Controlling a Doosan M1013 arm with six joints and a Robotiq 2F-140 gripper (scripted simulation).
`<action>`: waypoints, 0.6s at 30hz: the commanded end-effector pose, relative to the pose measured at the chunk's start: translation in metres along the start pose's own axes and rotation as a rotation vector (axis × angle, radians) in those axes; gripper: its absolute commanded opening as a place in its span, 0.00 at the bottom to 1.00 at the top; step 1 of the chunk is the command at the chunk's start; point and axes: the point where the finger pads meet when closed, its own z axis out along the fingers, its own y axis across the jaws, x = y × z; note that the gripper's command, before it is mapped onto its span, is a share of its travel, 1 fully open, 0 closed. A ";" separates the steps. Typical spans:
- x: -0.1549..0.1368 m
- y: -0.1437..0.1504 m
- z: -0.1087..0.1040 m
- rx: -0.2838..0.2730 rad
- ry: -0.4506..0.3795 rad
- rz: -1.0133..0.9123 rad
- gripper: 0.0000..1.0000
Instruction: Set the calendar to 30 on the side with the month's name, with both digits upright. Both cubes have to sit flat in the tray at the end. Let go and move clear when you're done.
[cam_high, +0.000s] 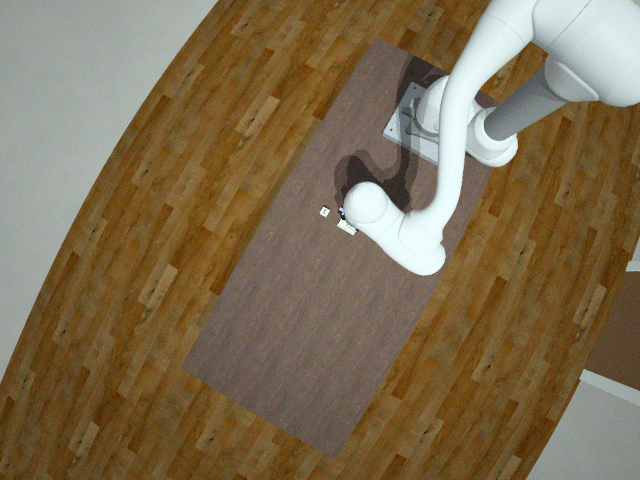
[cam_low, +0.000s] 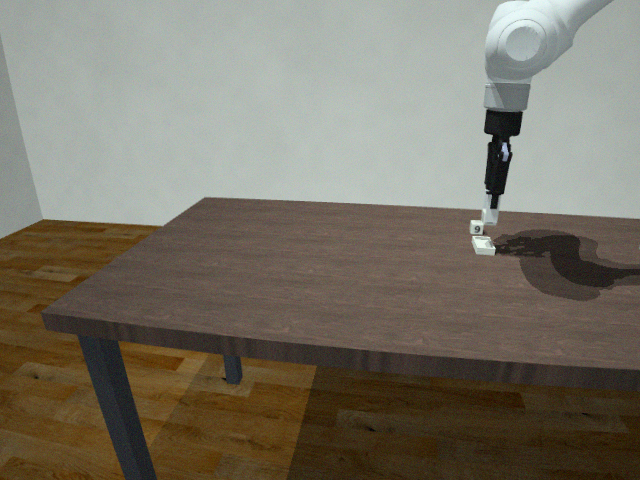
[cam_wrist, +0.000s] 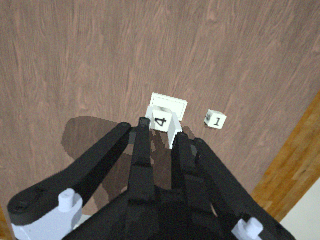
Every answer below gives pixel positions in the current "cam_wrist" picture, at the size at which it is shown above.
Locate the white rectangular tray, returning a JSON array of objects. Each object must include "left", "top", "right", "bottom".
[{"left": 150, "top": 93, "right": 187, "bottom": 120}]

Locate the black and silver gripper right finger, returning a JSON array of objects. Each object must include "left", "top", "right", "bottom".
[{"left": 167, "top": 111, "right": 296, "bottom": 240}]

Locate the white cube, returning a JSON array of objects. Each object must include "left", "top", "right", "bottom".
[
  {"left": 204, "top": 109, "right": 226, "bottom": 129},
  {"left": 150, "top": 105, "right": 172, "bottom": 132}
]

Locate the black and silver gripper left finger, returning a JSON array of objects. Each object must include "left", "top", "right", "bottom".
[{"left": 7, "top": 106, "right": 159, "bottom": 240}]

